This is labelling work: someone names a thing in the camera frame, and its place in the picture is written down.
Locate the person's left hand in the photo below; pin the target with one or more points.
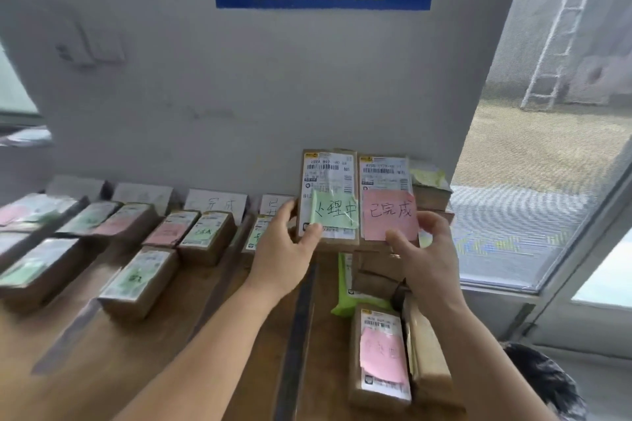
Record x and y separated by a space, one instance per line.
276 263

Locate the person's right hand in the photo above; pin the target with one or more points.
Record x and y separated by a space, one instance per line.
432 267

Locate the person's left thumb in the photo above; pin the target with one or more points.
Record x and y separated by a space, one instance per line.
312 240

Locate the person's right thumb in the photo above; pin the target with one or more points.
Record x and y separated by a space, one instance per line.
401 242

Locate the brown box green sticky note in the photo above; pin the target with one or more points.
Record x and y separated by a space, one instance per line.
328 179

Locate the brown box pink sticky note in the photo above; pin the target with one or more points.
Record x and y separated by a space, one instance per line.
387 179

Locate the person's left forearm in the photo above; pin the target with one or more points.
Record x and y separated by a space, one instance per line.
212 351

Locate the person's right forearm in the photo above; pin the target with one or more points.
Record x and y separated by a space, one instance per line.
474 361

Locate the crumpled brown paper parcel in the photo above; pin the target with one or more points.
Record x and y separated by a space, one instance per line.
375 280

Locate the white paper card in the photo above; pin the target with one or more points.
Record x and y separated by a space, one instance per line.
216 202
274 204
143 194
74 187

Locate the dark box pale green note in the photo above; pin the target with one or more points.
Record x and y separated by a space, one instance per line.
429 186

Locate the green plastic mailer bag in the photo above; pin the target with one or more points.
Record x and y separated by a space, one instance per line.
343 297

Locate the plain brown taped box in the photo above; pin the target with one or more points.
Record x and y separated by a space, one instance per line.
427 351

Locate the long box pink note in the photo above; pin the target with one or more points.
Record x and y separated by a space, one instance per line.
380 361

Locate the rows of small cardboard parcels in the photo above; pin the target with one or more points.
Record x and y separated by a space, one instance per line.
133 282

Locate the white ladder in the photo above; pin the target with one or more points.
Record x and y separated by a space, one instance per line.
560 26

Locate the grey window frame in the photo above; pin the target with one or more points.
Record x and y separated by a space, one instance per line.
548 322

